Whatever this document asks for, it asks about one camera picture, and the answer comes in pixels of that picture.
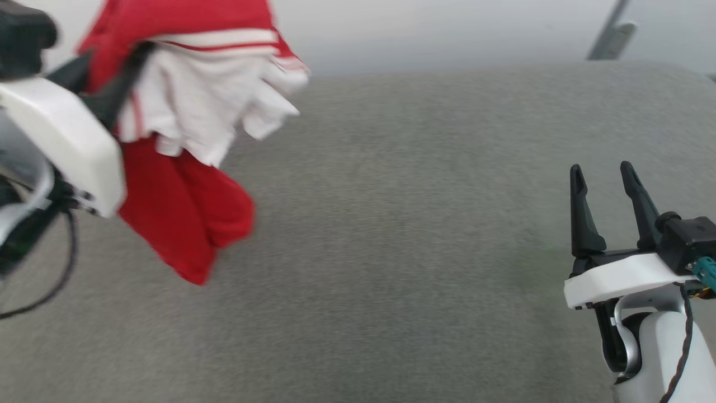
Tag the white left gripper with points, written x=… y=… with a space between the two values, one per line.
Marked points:
x=72 y=140

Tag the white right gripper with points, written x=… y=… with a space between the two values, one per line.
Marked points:
x=621 y=277

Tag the red and white jersey garment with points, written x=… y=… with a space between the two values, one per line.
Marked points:
x=184 y=201

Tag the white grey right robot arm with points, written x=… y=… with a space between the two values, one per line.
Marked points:
x=654 y=347

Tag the grey metal pole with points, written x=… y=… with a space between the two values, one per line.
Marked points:
x=611 y=33

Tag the grey fabric sofa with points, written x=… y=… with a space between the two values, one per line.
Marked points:
x=403 y=235

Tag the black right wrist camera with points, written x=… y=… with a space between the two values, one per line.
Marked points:
x=691 y=238

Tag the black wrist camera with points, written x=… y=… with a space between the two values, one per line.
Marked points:
x=691 y=238
x=22 y=39

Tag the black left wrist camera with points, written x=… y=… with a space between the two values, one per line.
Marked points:
x=22 y=39

